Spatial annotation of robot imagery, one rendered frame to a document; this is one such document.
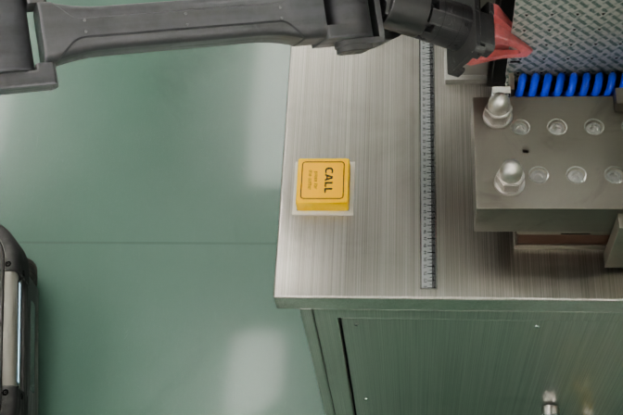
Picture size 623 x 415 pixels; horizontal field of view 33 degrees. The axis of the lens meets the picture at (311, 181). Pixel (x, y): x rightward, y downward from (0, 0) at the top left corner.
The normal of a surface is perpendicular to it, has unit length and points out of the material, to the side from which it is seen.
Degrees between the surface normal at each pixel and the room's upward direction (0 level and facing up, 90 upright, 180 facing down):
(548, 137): 0
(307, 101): 0
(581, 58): 91
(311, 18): 34
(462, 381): 90
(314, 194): 0
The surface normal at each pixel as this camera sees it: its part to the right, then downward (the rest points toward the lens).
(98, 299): -0.08, -0.50
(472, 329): -0.05, 0.87
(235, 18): 0.33, -0.08
